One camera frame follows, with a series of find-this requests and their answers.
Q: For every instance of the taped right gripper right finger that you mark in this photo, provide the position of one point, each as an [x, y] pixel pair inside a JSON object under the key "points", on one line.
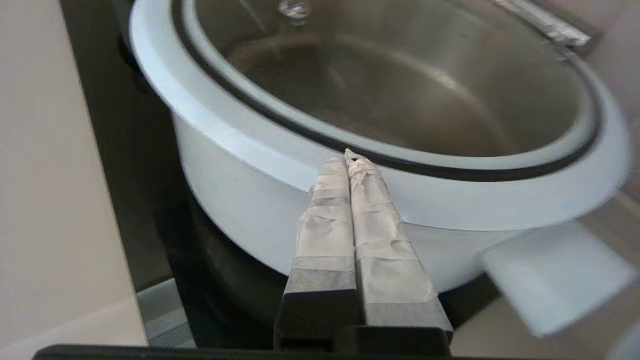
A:
{"points": [[390, 255]]}

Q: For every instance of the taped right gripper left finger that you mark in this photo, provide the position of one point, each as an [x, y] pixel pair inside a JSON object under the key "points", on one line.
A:
{"points": [[325, 245]]}

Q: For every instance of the glass lid with white rim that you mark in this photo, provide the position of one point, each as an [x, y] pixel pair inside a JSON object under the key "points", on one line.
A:
{"points": [[210, 115]]}

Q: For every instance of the white round pot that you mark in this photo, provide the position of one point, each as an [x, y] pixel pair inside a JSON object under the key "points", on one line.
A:
{"points": [[240, 200]]}

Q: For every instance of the black glass induction cooktop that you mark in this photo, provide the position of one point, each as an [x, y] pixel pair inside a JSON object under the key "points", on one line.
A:
{"points": [[135, 175]]}

